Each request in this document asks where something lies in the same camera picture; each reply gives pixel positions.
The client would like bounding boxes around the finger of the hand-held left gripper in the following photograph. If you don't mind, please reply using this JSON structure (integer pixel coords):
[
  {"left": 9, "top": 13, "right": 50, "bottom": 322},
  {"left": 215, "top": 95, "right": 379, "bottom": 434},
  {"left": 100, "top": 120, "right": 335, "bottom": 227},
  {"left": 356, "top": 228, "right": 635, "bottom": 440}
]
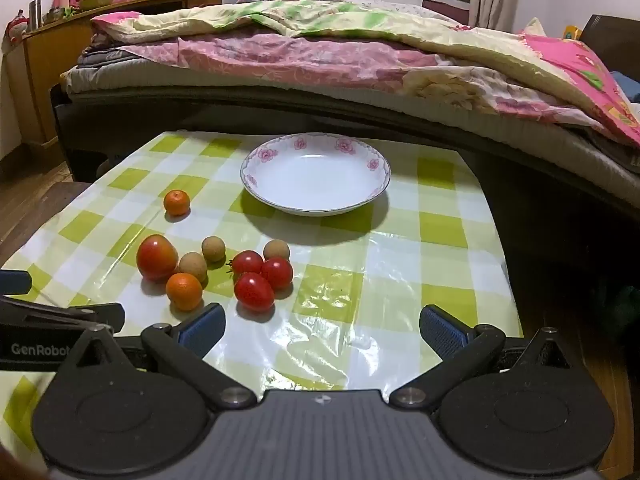
[
  {"left": 0, "top": 270, "right": 32, "bottom": 295},
  {"left": 0, "top": 296, "right": 126, "bottom": 334}
]

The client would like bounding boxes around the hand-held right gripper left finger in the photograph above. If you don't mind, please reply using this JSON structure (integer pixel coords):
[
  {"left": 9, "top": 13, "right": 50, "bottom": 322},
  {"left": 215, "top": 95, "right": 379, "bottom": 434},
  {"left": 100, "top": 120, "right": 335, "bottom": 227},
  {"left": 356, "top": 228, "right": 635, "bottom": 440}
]
[{"left": 57, "top": 302, "right": 258, "bottom": 410}]

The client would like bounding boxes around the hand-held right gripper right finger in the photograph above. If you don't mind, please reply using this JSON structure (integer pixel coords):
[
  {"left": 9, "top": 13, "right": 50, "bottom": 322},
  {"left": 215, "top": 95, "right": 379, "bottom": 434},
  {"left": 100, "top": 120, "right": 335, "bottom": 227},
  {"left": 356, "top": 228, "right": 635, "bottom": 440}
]
[{"left": 389, "top": 304, "right": 586, "bottom": 409}]

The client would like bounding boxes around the orange tangerine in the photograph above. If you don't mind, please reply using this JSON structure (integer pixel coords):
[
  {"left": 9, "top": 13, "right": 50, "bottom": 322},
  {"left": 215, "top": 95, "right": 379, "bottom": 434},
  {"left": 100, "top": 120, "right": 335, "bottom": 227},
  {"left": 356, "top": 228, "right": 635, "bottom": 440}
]
[
  {"left": 166, "top": 272, "right": 204, "bottom": 312},
  {"left": 163, "top": 189, "right": 192, "bottom": 217}
]

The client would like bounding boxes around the red cherry tomato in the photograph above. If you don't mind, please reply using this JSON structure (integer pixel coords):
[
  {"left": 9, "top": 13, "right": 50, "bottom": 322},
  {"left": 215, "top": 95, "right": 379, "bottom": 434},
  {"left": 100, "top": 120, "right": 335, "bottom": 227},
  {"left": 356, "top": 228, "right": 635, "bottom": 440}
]
[
  {"left": 261, "top": 257, "right": 294, "bottom": 291},
  {"left": 234, "top": 272, "right": 276, "bottom": 312},
  {"left": 230, "top": 250, "right": 265, "bottom": 276}
]

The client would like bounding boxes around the brown longan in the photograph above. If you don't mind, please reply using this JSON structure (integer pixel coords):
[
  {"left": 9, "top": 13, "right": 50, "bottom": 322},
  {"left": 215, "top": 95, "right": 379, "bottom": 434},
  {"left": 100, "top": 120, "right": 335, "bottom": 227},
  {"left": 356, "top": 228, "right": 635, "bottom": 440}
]
[
  {"left": 263, "top": 239, "right": 291, "bottom": 262},
  {"left": 201, "top": 236, "right": 227, "bottom": 263},
  {"left": 178, "top": 252, "right": 208, "bottom": 283}
]

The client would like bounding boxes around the large red tomato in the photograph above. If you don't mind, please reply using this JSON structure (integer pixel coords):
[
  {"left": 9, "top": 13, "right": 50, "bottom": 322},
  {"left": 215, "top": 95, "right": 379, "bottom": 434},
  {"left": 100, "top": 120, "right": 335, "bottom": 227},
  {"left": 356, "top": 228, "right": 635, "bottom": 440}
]
[{"left": 136, "top": 234, "right": 179, "bottom": 281}]

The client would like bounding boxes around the white floral rimmed plate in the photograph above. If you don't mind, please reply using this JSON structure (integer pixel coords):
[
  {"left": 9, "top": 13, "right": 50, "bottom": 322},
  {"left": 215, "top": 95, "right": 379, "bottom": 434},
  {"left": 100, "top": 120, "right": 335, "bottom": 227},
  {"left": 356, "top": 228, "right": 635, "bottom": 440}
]
[{"left": 240, "top": 132, "right": 392, "bottom": 218}]

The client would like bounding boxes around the green checked tablecloth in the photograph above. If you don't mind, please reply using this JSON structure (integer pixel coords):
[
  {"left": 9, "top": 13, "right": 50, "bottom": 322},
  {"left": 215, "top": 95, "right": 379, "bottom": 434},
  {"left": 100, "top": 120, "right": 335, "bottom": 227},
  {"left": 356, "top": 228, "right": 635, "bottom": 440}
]
[{"left": 0, "top": 130, "right": 526, "bottom": 461}]

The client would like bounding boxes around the grey cloth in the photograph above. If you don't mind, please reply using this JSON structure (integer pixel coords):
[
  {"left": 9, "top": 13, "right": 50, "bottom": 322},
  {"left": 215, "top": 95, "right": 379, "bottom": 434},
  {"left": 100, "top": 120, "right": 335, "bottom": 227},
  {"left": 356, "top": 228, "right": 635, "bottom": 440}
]
[{"left": 76, "top": 46, "right": 148, "bottom": 68}]

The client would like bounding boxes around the red white figurine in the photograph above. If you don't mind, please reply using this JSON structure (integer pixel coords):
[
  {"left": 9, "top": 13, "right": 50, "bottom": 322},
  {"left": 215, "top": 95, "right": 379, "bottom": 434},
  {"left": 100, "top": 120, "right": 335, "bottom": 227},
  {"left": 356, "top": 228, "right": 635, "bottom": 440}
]
[{"left": 6, "top": 9, "right": 30, "bottom": 44}]

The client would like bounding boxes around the pink floral quilt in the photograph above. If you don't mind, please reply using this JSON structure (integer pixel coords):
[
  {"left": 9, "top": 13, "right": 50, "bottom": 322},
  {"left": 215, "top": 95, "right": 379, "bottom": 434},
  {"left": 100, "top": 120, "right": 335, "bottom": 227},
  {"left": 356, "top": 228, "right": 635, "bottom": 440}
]
[{"left": 117, "top": 27, "right": 601, "bottom": 128}]

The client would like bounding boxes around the blue cloth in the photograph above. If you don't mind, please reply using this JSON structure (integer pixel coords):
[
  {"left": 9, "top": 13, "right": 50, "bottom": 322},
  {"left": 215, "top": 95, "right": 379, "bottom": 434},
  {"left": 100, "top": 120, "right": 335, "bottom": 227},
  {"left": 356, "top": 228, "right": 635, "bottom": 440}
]
[{"left": 607, "top": 71, "right": 640, "bottom": 104}]

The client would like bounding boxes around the cream green pink quilt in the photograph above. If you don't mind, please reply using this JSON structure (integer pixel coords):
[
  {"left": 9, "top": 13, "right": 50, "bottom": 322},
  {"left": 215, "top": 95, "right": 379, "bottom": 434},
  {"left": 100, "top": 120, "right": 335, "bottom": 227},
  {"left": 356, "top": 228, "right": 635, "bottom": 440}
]
[{"left": 91, "top": 0, "right": 640, "bottom": 147}]

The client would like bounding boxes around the dark wooden headboard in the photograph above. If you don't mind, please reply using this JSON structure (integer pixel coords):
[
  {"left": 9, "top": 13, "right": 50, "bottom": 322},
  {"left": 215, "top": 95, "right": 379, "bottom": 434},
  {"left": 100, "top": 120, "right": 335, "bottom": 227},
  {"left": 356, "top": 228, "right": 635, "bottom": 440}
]
[{"left": 580, "top": 14, "right": 640, "bottom": 92}]

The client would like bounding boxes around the dark bed frame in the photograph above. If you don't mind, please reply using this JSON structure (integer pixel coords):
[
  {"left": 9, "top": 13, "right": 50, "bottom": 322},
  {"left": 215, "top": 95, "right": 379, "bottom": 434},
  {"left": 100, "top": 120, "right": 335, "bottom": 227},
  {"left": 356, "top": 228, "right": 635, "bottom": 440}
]
[{"left": 50, "top": 82, "right": 640, "bottom": 221}]

